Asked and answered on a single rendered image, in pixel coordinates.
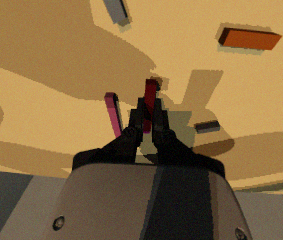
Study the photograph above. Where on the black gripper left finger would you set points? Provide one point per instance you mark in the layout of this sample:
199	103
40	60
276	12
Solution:
122	148

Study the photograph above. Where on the orange-brown rectangular block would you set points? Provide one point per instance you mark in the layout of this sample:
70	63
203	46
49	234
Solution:
249	38

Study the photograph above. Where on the pink rod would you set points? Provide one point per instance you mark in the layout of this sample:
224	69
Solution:
111	104

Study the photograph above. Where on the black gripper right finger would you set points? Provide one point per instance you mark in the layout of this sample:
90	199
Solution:
172	151

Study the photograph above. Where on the grey rod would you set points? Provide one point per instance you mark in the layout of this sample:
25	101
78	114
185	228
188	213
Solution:
208	127
116	10

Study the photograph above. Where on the dark red rod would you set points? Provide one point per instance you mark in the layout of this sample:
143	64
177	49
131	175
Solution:
150	90

